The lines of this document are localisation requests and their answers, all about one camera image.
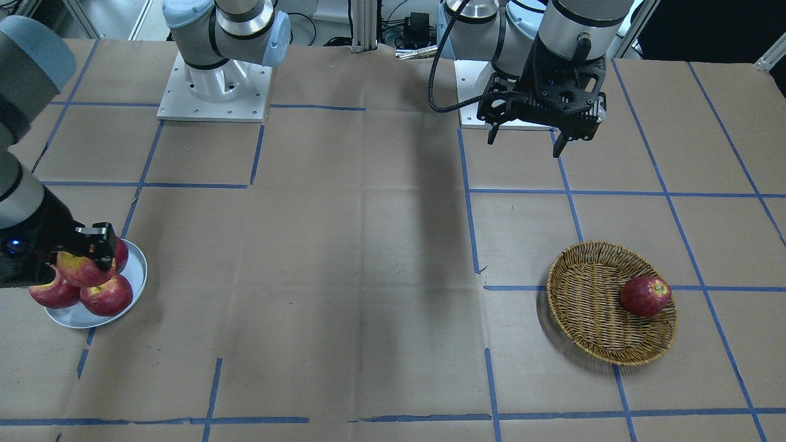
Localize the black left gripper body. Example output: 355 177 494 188
477 37 606 138

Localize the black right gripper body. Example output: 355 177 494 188
1 187 80 289

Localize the red yellow apple carried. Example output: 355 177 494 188
55 251 116 288

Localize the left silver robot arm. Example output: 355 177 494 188
427 1 632 157

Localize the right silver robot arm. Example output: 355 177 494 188
1 15 117 288

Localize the red apple plate back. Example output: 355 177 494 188
112 238 129 274

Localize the red apple plate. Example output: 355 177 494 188
28 264 81 309
80 274 134 317
112 238 129 274

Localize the light blue plate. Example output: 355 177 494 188
44 239 148 329

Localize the red apple plate front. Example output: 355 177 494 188
80 274 134 317

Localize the woven wicker basket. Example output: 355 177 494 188
545 241 679 366

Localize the red apple in basket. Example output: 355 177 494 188
620 275 672 318

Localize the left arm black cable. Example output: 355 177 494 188
427 0 492 114

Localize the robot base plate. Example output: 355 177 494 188
454 60 553 131

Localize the aluminium frame post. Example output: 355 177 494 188
348 0 381 54

